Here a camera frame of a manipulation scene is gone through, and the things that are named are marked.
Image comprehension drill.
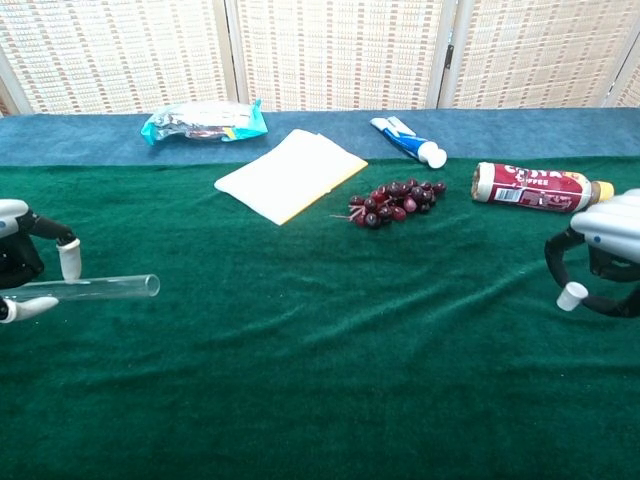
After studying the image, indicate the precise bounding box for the woven bamboo screen panel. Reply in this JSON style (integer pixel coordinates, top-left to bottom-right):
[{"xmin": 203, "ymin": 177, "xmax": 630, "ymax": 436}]
[
  {"xmin": 0, "ymin": 0, "xmax": 239, "ymax": 117},
  {"xmin": 605, "ymin": 47, "xmax": 640, "ymax": 109},
  {"xmin": 438, "ymin": 0, "xmax": 640, "ymax": 110},
  {"xmin": 223, "ymin": 0, "xmax": 459, "ymax": 113}
]

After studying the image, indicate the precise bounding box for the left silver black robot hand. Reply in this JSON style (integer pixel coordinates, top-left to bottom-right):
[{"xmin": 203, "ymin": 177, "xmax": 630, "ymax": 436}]
[{"xmin": 0, "ymin": 198, "xmax": 82, "ymax": 325}]

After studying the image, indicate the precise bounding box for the bunch of red grapes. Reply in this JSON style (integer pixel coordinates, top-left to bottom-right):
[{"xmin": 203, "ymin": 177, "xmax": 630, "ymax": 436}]
[{"xmin": 329, "ymin": 178, "xmax": 448, "ymax": 230}]

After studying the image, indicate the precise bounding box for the red Costa coffee bottle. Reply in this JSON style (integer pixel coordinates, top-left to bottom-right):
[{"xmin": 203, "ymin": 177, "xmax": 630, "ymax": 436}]
[{"xmin": 470, "ymin": 161, "xmax": 616, "ymax": 215}]

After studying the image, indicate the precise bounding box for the green velvet table cloth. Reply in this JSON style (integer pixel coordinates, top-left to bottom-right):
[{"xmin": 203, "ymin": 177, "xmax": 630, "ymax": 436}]
[{"xmin": 0, "ymin": 155, "xmax": 640, "ymax": 480}]

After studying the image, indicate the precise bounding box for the blue table cloth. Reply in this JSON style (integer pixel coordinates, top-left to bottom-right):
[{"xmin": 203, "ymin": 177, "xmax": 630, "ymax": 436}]
[{"xmin": 0, "ymin": 106, "xmax": 640, "ymax": 168}]

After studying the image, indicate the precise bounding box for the transparent glass test tube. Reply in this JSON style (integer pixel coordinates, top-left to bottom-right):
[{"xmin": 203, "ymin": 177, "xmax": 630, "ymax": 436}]
[{"xmin": 0, "ymin": 273, "xmax": 161, "ymax": 304}]

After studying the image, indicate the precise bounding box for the white tube cap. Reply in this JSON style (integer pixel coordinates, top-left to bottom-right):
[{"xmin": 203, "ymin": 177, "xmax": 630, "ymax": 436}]
[{"xmin": 556, "ymin": 281, "xmax": 589, "ymax": 312}]

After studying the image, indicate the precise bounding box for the teal snack packet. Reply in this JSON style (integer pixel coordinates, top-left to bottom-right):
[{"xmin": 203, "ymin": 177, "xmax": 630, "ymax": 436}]
[{"xmin": 140, "ymin": 98, "xmax": 269, "ymax": 146}]

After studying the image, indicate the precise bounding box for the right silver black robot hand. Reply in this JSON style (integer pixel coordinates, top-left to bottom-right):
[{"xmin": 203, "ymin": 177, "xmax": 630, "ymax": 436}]
[{"xmin": 543, "ymin": 188, "xmax": 640, "ymax": 319}]

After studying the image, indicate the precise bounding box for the blue white toothpaste tube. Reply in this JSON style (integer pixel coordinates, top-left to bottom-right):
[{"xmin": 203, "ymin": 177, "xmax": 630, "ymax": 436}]
[{"xmin": 369, "ymin": 115, "xmax": 449, "ymax": 170}]

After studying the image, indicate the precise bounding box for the white yellow paper pad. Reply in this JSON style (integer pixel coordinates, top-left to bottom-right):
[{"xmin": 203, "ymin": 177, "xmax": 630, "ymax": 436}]
[{"xmin": 213, "ymin": 128, "xmax": 370, "ymax": 227}]

